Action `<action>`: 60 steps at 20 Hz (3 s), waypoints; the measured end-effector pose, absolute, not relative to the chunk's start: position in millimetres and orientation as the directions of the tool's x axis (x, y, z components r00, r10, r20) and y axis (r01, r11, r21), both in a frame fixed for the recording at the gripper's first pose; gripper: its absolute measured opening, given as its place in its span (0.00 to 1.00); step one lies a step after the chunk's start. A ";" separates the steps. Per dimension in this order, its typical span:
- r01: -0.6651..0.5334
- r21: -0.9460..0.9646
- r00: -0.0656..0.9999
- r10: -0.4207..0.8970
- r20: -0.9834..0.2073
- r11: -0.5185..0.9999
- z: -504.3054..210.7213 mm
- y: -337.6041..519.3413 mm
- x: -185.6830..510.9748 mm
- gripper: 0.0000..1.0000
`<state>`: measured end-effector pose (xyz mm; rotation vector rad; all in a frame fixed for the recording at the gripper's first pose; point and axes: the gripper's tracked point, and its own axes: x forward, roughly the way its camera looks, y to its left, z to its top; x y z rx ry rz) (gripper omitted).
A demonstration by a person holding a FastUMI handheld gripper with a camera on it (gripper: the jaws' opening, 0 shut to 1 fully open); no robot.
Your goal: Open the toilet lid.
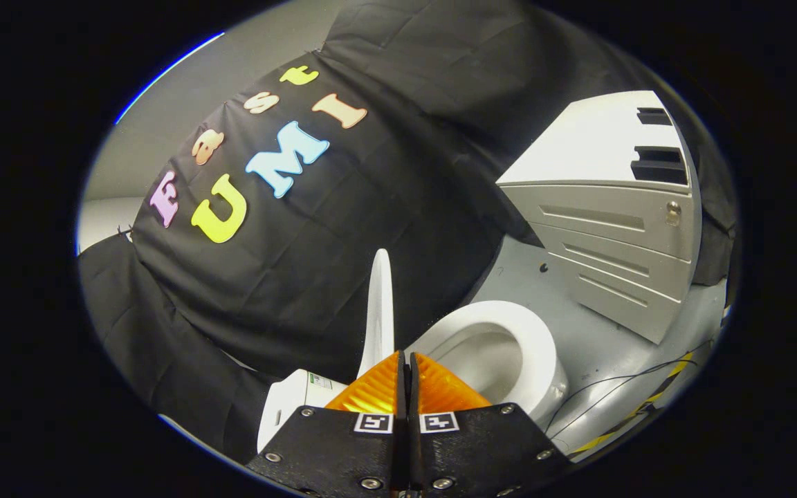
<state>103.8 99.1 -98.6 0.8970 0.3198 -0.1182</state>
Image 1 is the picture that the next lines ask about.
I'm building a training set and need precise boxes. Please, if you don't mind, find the yellow black hazard tape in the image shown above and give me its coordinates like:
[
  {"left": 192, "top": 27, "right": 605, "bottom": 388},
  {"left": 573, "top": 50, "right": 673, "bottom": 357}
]
[{"left": 570, "top": 351, "right": 695, "bottom": 455}]

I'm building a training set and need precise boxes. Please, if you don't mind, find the white toilet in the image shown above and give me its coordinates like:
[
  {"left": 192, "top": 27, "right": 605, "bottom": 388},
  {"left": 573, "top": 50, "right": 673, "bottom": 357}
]
[{"left": 257, "top": 299, "right": 569, "bottom": 455}]

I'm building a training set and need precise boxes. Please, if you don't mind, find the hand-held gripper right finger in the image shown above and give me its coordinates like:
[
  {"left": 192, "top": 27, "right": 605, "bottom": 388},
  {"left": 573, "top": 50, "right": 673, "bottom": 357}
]
[{"left": 409, "top": 352, "right": 574, "bottom": 498}]

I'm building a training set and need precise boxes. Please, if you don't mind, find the white toilet lid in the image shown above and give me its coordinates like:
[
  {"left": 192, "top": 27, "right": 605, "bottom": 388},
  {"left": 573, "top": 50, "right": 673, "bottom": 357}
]
[{"left": 357, "top": 248, "right": 396, "bottom": 380}]

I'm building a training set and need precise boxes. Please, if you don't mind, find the white drawer cabinet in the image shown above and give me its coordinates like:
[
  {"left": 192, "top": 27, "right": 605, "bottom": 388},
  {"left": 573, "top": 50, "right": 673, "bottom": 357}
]
[{"left": 495, "top": 90, "right": 703, "bottom": 345}]

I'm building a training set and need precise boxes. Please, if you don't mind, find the black backdrop cloth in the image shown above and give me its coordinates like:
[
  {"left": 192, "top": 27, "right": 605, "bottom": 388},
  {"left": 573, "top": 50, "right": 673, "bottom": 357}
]
[{"left": 77, "top": 0, "right": 738, "bottom": 464}]

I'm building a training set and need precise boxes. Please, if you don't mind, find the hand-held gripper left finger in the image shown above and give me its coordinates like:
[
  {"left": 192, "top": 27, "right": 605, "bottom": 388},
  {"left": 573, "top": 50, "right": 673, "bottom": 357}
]
[{"left": 246, "top": 351, "right": 410, "bottom": 498}]

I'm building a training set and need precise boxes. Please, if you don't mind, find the black floor cable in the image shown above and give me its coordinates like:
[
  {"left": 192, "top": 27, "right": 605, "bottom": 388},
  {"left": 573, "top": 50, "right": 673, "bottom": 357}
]
[{"left": 547, "top": 339, "right": 714, "bottom": 441}]

